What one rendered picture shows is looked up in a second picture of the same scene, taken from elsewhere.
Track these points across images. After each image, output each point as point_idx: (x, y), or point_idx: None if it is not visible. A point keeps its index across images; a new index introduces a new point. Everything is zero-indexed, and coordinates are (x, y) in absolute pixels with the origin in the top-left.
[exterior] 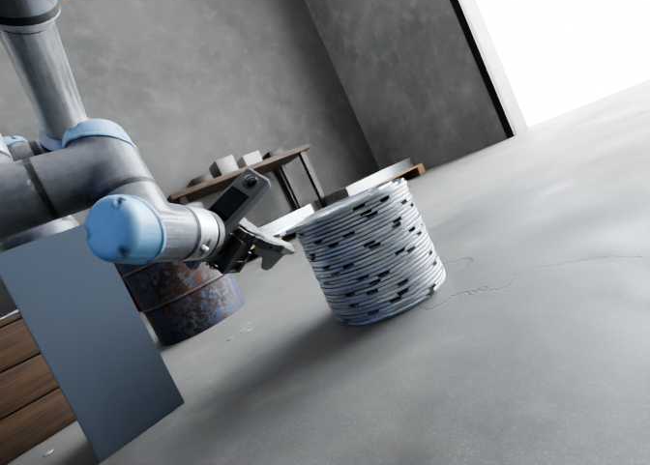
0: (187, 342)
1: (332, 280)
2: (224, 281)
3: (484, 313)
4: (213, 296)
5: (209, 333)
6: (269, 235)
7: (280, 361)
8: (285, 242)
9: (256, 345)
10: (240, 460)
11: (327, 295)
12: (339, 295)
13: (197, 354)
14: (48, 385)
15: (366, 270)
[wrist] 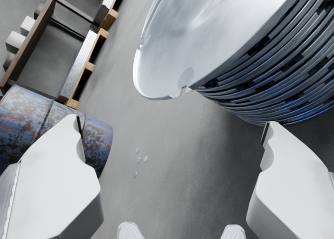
0: (100, 184)
1: (258, 96)
2: (89, 126)
3: None
4: (90, 143)
5: (110, 168)
6: (266, 182)
7: (237, 207)
8: (276, 134)
9: (174, 180)
10: None
11: (241, 111)
12: (273, 105)
13: (121, 199)
14: None
15: (324, 51)
